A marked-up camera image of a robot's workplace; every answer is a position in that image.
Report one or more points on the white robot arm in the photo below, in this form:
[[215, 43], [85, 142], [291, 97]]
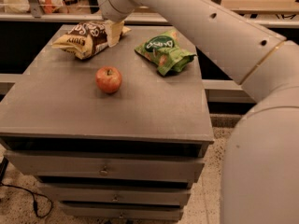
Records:
[[260, 171]]

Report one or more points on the brown chip bag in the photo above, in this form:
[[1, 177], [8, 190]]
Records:
[[86, 39]]

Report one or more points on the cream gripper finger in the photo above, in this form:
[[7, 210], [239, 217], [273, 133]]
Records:
[[113, 31]]

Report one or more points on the green chip bag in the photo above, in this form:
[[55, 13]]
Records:
[[165, 52]]

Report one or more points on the top grey drawer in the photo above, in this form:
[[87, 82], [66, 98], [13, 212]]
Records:
[[106, 165]]

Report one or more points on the grey drawer cabinet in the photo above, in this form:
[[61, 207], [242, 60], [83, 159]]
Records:
[[57, 106]]

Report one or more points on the grey drawer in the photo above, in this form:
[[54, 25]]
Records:
[[122, 211], [106, 165], [114, 194]]

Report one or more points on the grey metal post left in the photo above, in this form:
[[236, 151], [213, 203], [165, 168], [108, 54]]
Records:
[[35, 8]]

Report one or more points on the bottom grey drawer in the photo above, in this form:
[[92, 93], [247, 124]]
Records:
[[122, 211]]

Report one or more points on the red apple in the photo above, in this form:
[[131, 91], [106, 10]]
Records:
[[108, 79]]

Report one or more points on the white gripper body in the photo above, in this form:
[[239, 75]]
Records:
[[105, 4]]

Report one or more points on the middle grey drawer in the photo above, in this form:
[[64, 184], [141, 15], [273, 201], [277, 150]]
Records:
[[114, 194]]

